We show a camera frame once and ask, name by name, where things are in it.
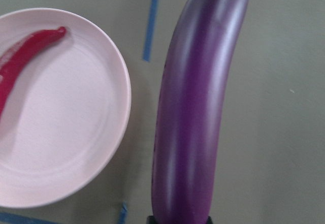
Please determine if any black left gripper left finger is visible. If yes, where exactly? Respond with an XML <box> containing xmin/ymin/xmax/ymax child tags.
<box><xmin>146</xmin><ymin>215</ymin><xmax>155</xmax><ymax>224</ymax></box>

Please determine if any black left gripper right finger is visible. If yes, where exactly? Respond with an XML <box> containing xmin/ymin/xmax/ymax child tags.
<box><xmin>206</xmin><ymin>216</ymin><xmax>212</xmax><ymax>224</ymax></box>

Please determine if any red chili pepper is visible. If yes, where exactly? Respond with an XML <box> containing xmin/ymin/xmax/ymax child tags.
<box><xmin>1</xmin><ymin>26</ymin><xmax>67</xmax><ymax>112</ymax></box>

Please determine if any pink plate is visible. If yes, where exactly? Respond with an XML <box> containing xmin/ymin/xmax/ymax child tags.
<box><xmin>1</xmin><ymin>8</ymin><xmax>132</xmax><ymax>208</ymax></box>

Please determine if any purple eggplant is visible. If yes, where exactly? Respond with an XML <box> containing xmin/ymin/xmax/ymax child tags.
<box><xmin>151</xmin><ymin>0</ymin><xmax>248</xmax><ymax>223</ymax></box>

